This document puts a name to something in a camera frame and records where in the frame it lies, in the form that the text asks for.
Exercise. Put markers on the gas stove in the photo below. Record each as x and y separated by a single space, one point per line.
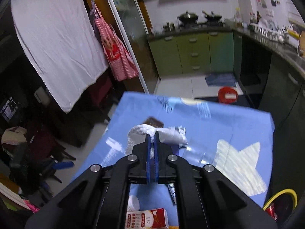
202 25

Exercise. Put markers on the dark wooden chair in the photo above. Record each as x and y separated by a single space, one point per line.
43 145

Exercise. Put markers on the dark kitchen cabinet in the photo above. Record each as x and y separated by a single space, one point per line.
274 76

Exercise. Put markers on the silver foil wrapper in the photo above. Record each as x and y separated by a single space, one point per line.
183 133

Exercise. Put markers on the white tissue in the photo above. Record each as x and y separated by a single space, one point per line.
139 130

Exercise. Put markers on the white bottle with red label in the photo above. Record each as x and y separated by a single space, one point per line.
133 202

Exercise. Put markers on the red drink can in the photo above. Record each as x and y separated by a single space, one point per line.
271 211

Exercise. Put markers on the blue floor mat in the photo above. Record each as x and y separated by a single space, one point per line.
220 79

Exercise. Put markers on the dish rack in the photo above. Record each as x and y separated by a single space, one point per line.
266 31

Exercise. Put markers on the dark foil wrapper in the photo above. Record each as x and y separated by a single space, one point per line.
172 193

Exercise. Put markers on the yellow-rimmed black bin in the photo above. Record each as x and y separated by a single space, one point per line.
289 192

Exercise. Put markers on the glass sliding door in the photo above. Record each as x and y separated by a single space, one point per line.
128 28

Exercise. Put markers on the green kitchen cabinet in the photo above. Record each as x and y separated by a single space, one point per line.
190 52

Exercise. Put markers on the pile of clothes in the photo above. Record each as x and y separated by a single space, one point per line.
13 136

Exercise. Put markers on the red and white box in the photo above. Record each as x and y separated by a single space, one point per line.
152 218

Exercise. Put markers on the dark red cloth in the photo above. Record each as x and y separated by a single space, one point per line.
101 90

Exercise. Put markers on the blue star-print tablecloth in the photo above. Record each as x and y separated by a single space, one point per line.
133 114

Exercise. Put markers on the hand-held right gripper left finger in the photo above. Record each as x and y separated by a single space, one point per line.
149 158

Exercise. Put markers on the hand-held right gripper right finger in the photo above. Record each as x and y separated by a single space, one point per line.
156 158

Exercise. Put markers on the black wok with lid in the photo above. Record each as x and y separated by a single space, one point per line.
188 17

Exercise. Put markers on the red checked apron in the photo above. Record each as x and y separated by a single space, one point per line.
114 47

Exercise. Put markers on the white hanging cloth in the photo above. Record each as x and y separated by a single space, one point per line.
54 40

